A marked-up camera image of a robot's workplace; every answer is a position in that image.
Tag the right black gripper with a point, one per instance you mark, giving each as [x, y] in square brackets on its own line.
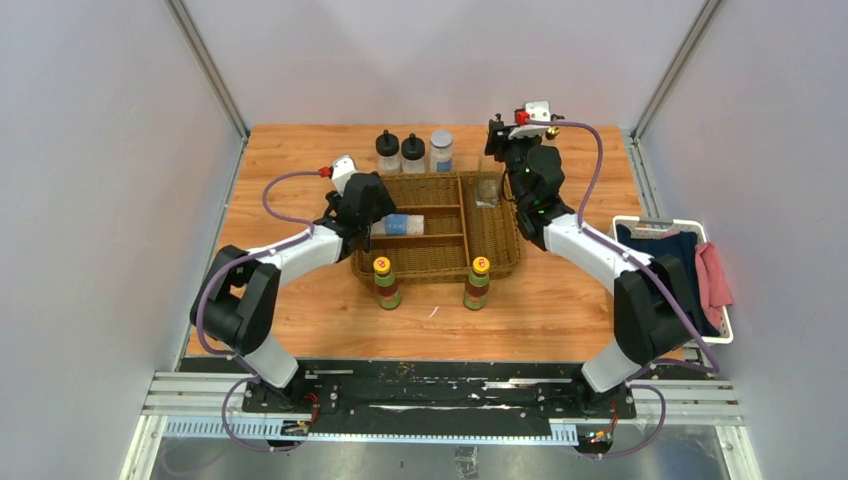
[499, 140]

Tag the pink cloth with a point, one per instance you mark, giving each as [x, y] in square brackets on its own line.
[714, 292]

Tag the right aluminium frame post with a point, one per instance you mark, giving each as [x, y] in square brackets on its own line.
[682, 56]

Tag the aluminium frame post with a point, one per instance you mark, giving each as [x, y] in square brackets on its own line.
[192, 35]
[682, 56]

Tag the right green sauce bottle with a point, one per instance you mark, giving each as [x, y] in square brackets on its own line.
[477, 284]

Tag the woven wicker divided basket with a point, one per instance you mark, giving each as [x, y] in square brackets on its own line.
[456, 231]

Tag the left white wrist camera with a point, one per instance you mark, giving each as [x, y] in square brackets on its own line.
[339, 173]

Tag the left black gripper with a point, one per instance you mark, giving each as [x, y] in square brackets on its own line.
[382, 204]

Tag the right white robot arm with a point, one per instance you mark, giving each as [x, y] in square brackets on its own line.
[654, 306]

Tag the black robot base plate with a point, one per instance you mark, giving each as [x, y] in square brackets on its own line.
[439, 398]

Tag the left green sauce bottle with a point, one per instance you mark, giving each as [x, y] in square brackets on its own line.
[386, 286]

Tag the silver-lid pepper jar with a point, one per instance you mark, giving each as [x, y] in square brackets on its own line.
[399, 225]
[441, 151]

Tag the left black-lid spice jar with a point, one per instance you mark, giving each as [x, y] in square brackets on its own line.
[387, 147]

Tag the left aluminium frame post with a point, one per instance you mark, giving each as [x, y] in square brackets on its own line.
[192, 35]

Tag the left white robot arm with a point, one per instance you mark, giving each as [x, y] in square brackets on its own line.
[234, 309]

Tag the dark blue cloth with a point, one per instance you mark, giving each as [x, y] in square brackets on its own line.
[681, 245]

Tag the white plastic perforated basket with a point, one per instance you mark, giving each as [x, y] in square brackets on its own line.
[643, 227]

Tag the green sauce bottle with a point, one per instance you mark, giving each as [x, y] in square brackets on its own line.
[386, 286]
[477, 284]

